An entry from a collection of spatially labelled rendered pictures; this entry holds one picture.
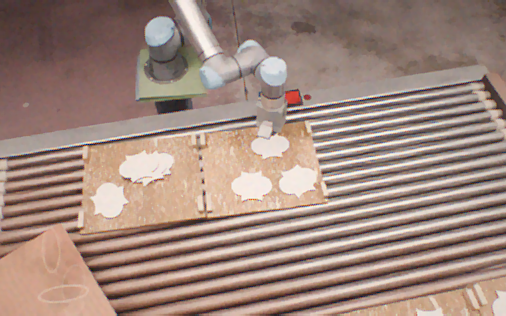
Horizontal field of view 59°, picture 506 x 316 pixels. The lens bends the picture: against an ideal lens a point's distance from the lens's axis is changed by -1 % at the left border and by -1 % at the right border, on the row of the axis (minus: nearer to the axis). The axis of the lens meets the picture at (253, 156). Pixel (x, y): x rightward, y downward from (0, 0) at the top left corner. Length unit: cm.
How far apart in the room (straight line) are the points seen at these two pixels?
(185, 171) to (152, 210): 18
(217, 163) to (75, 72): 203
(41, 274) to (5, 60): 253
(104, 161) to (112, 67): 178
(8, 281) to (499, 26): 365
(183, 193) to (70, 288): 47
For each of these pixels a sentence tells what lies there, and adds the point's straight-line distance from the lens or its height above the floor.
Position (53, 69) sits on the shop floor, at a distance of 354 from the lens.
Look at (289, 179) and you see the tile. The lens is 156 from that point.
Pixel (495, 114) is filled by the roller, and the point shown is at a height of 92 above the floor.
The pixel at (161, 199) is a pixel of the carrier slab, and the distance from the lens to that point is 156.
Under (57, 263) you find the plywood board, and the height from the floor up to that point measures 104.
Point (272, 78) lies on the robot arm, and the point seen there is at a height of 133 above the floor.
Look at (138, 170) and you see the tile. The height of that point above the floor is 97.
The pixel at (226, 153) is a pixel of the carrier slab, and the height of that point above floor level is 94.
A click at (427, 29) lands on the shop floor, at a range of 380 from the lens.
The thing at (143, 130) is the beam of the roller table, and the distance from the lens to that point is 177.
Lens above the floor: 227
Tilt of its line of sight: 56 degrees down
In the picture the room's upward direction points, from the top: straight up
